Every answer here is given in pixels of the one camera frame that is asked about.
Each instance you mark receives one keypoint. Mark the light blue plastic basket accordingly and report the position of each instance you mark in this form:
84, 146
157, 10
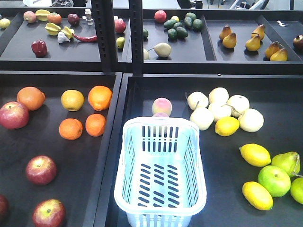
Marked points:
160, 180

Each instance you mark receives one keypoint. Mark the pink peach front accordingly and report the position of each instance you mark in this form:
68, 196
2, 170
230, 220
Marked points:
160, 115

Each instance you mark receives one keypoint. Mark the pink peach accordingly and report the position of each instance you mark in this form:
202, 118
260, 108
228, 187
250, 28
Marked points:
162, 105
160, 115

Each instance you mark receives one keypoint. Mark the pink peach back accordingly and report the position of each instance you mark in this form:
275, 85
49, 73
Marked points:
162, 105

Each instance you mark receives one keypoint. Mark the large orange right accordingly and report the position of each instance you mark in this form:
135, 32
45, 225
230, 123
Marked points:
99, 98

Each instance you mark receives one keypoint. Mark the small orange lower right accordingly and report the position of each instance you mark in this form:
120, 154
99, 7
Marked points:
95, 124

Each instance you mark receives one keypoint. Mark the small orange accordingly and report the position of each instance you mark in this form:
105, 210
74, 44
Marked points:
70, 129
95, 124

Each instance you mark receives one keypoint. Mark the yellow lemon near pears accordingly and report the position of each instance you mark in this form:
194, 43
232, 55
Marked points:
226, 126

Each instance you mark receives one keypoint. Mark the yellow orange fruit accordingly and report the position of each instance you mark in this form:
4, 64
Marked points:
72, 100

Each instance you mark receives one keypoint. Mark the small orange lower left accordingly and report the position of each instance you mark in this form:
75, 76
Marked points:
70, 129

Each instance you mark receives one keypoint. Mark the black wooden fruit stand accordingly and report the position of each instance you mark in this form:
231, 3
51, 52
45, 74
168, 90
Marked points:
248, 52

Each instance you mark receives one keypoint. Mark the red chili pepper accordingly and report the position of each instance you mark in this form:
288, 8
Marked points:
90, 39

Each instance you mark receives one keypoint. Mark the white garlic bulb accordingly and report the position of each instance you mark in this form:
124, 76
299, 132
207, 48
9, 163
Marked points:
61, 38

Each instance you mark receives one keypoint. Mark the large orange behind apple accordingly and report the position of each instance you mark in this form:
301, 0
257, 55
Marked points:
32, 97

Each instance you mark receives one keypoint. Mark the red apple front right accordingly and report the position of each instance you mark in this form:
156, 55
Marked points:
41, 170

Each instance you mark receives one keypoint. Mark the red apple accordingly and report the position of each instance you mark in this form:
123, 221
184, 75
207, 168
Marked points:
41, 170
14, 115
4, 207
49, 213

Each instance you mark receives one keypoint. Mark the red bell pepper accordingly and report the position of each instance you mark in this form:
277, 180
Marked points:
39, 48

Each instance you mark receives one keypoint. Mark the red apple middle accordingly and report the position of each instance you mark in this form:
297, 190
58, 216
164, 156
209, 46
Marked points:
14, 115

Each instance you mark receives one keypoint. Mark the green apple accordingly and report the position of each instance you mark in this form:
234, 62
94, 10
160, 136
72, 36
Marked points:
275, 180

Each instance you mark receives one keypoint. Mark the red apple nearest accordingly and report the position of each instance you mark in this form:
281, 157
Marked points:
49, 213

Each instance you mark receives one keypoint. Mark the green pear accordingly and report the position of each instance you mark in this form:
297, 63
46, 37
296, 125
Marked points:
289, 161

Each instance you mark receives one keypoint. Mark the red apple front left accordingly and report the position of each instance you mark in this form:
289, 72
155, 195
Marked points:
4, 207

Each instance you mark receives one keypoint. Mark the black upright shelf post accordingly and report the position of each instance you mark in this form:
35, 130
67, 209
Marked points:
119, 52

